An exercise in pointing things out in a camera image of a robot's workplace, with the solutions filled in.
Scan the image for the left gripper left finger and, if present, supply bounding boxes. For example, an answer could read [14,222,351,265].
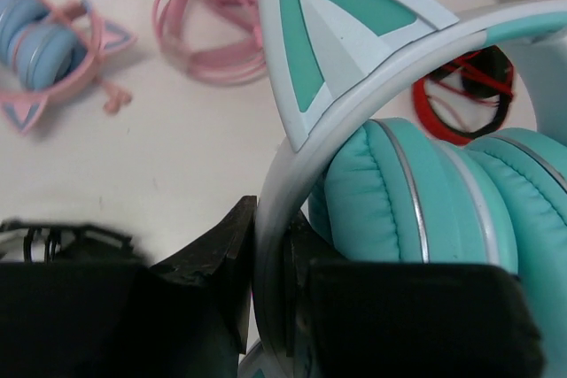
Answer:
[1,196,257,377]

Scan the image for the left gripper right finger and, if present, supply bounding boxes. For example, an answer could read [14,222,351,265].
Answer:
[283,215,545,377]

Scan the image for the teal cat ear headphones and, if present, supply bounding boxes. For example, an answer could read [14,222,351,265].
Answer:
[239,0,566,377]

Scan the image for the red black headphones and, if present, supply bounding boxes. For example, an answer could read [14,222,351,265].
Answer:
[412,46,515,146]

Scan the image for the pink blue cat headphones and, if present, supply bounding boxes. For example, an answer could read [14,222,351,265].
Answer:
[1,0,136,134]

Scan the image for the pink over-ear headphones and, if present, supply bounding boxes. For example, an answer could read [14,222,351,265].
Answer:
[151,0,265,86]

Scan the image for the black headset with mic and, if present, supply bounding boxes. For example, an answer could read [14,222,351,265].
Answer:
[1,218,146,263]

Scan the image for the pink earbuds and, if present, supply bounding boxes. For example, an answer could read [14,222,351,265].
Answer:
[99,80,132,115]

